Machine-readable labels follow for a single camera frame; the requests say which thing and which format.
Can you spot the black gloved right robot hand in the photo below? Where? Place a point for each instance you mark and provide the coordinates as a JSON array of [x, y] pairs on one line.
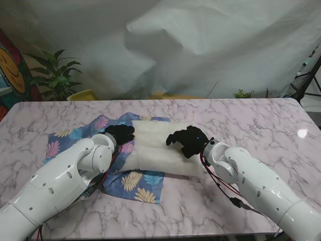
[[191, 140]]

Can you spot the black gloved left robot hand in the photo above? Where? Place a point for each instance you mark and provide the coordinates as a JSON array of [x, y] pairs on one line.
[[120, 133]]

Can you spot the white pillow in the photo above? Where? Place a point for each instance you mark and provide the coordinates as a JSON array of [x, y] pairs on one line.
[[155, 155]]

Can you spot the blue leaf print pillowcase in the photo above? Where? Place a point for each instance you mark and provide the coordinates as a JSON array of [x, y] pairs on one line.
[[140, 185]]

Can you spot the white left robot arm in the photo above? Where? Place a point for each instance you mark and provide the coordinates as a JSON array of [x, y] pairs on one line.
[[55, 183]]

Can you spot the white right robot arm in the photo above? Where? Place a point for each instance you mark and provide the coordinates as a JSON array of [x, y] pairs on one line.
[[255, 180]]

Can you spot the yellow plastic chair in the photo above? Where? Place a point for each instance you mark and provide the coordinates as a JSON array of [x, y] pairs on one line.
[[82, 95]]

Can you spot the mustard yellow fabric item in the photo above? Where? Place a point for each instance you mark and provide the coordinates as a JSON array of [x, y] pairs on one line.
[[160, 95]]

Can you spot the thin brown stick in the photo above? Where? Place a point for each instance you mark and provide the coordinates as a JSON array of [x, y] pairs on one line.
[[212, 88]]

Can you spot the small green plant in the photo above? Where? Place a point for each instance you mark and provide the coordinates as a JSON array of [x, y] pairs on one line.
[[242, 94]]

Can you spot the large green potted plant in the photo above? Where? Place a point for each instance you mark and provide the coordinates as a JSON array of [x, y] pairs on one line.
[[56, 75]]

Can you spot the white backdrop sheet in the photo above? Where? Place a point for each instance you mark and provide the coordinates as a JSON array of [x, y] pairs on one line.
[[175, 37]]

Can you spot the colourful smiley painted board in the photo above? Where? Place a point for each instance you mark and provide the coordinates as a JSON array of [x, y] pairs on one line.
[[12, 70]]

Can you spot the black tripod stand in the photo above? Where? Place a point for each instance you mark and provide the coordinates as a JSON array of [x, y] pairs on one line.
[[307, 80]]

